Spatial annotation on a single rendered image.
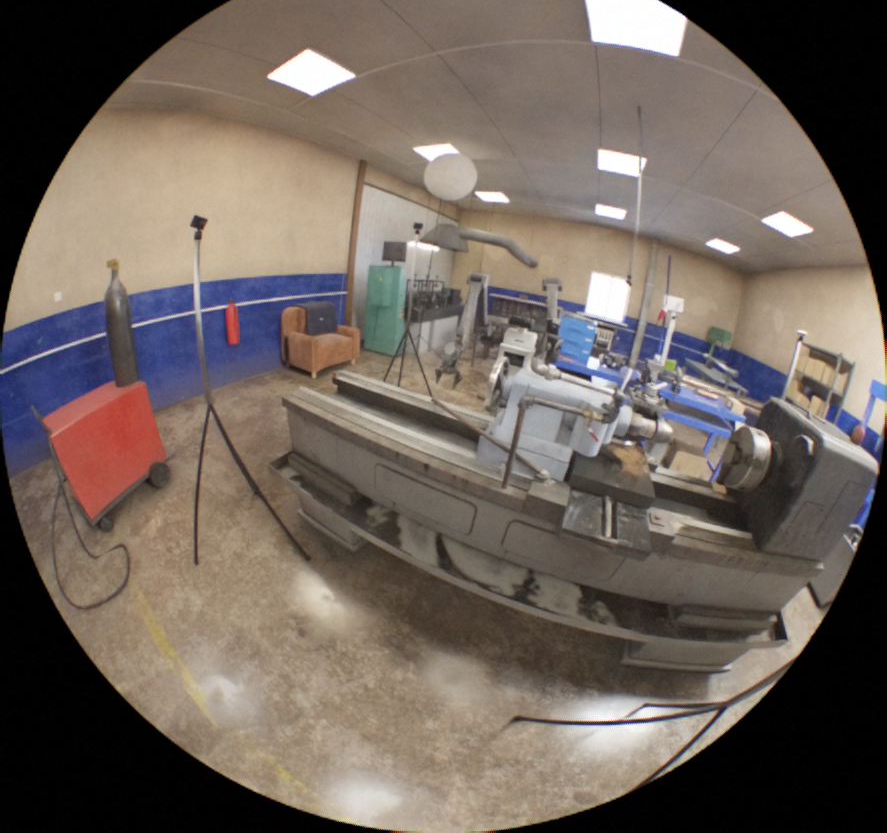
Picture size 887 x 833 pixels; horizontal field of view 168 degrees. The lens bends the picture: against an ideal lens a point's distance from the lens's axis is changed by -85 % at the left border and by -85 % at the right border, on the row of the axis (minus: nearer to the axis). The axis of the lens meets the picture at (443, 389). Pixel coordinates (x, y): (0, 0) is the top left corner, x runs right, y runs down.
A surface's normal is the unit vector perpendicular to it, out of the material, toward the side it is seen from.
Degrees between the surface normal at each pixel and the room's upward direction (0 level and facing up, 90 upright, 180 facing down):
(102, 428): 90
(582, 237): 90
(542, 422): 70
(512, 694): 0
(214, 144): 90
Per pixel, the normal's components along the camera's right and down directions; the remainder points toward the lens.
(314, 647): 0.11, -0.92
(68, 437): 0.99, 0.15
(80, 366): 0.89, 0.26
